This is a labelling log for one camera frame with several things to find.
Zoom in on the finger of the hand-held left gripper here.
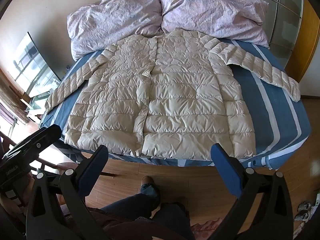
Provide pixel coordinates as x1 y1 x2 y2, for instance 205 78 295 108
14 126 62 161

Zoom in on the grey patterned slipper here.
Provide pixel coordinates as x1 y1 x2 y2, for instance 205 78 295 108
296 200 313 212
294 211 312 223

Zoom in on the person's dark maroon top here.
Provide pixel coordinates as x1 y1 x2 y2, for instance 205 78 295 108
96 215 150 240

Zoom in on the person's leg in jeans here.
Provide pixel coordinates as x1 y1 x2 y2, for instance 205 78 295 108
100 182 160 220
156 202 195 240

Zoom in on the pink floral cloth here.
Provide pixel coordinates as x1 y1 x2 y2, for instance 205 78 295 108
191 217 225 240

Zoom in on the lilac crumpled quilt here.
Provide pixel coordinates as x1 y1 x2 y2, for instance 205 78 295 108
159 0 270 49
67 0 164 61

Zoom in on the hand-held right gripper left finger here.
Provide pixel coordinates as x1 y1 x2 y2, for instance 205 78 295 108
26 145 109 240

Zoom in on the brown shoe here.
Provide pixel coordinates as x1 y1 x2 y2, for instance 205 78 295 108
141 176 158 188

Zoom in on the blue striped bed sheet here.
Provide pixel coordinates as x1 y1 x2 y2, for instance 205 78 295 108
40 36 312 172

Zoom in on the person's left forearm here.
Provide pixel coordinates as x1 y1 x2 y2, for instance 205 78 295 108
0 195 28 215

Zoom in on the wooden wardrobe with glass doors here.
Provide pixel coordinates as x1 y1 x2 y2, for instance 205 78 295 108
250 0 320 95

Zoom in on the brown wooden cabinet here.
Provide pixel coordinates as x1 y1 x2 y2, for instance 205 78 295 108
0 67 30 125

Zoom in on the glass television stand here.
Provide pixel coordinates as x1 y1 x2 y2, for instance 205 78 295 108
25 91 50 117

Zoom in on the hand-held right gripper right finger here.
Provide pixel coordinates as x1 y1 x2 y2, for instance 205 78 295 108
211 144 294 240

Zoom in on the beige down jacket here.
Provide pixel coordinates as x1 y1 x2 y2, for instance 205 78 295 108
44 27 301 162

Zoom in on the black flat screen television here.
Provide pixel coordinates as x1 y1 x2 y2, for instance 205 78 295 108
12 31 62 98

